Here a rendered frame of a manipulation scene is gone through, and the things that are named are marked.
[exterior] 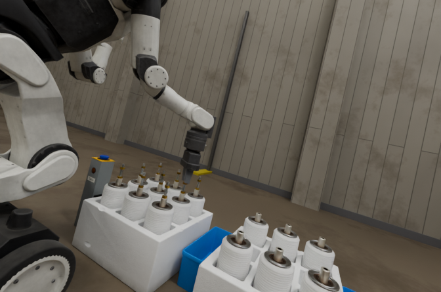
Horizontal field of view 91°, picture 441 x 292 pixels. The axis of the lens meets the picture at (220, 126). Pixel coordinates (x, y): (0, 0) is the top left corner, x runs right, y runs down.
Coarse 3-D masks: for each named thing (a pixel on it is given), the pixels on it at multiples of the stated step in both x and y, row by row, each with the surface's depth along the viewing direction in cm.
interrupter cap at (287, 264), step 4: (264, 252) 62; (268, 252) 63; (272, 252) 63; (264, 256) 60; (268, 256) 60; (272, 256) 61; (284, 256) 62; (268, 260) 58; (272, 260) 59; (284, 260) 60; (288, 260) 61; (276, 264) 57; (280, 264) 57; (284, 264) 58; (288, 264) 58
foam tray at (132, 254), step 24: (96, 216) 80; (120, 216) 78; (96, 240) 78; (120, 240) 74; (144, 240) 70; (168, 240) 72; (192, 240) 88; (120, 264) 72; (144, 264) 69; (168, 264) 75; (144, 288) 67
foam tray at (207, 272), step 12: (240, 228) 93; (216, 252) 70; (300, 252) 84; (204, 264) 62; (216, 264) 67; (252, 264) 68; (300, 264) 75; (204, 276) 60; (216, 276) 59; (228, 276) 59; (252, 276) 62; (300, 276) 72; (336, 276) 73; (204, 288) 60; (216, 288) 58; (228, 288) 57; (240, 288) 56; (252, 288) 57
